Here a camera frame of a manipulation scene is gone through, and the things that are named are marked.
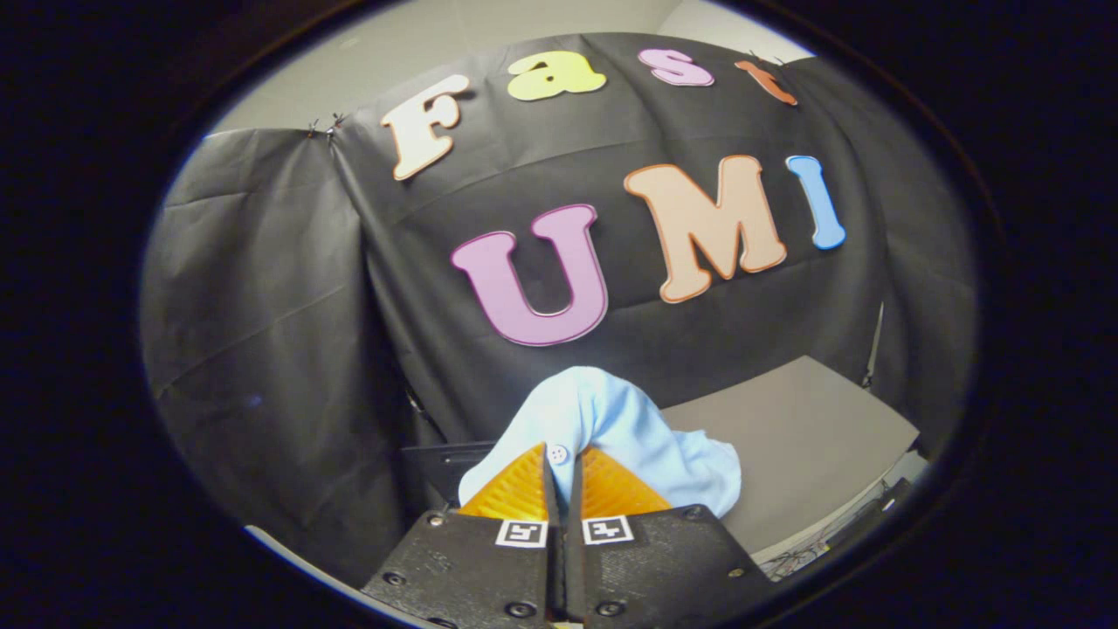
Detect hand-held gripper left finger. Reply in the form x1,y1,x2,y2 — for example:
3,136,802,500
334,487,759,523
361,442,566,629

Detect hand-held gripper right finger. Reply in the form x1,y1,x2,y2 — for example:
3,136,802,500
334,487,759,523
565,444,776,629

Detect light blue shirt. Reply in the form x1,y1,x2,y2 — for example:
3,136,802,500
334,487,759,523
459,365,743,518

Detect grey and cream cabinet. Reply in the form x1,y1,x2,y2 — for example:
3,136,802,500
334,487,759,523
659,354,925,564

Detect black backdrop cloth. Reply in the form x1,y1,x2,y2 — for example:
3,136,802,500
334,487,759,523
140,32,979,586

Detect tangled floor cables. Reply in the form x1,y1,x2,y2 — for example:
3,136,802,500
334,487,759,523
760,522,874,579

